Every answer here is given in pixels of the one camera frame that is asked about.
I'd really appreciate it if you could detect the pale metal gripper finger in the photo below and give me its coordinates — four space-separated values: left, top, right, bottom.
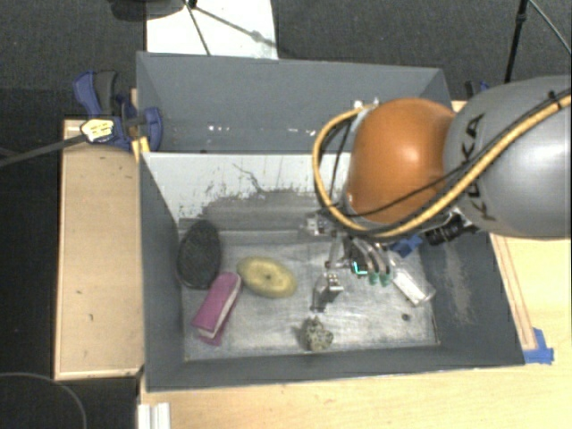
310 271 346 315

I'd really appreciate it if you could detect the speckled grey-green stone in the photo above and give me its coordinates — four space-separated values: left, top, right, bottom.
299 315 336 353

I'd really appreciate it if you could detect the blue plastic piece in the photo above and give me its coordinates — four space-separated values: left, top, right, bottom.
391 233 425 260

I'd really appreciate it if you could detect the clear plastic bar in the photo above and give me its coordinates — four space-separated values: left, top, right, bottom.
391 268 438 308

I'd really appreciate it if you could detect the yellow-green toy fruit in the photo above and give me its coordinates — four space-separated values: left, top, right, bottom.
235 256 299 299

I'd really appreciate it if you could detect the purple and white sponge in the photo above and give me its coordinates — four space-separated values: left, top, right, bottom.
190 271 244 348

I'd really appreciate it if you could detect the black oval pad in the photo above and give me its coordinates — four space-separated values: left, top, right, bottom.
175 219 223 291

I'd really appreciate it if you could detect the grey metal bin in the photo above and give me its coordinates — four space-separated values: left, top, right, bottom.
135 50 526 391

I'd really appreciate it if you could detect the black cylinder on white bracket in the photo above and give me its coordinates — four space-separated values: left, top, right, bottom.
422 212 475 247

